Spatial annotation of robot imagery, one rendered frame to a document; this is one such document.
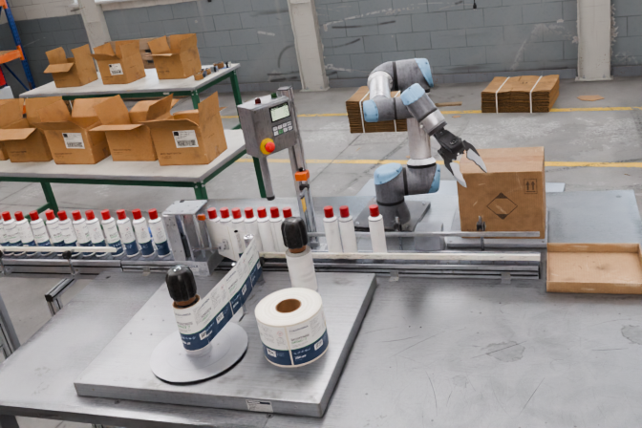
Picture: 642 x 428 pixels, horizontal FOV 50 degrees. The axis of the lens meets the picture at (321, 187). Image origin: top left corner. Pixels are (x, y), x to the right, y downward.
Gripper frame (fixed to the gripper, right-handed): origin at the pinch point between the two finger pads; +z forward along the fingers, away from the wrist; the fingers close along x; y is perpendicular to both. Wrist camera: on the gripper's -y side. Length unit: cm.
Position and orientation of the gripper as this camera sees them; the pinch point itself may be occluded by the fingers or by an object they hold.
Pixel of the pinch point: (475, 177)
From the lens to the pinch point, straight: 221.9
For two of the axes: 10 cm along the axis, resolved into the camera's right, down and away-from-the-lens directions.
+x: -8.1, 5.9, -0.1
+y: 0.3, 0.5, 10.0
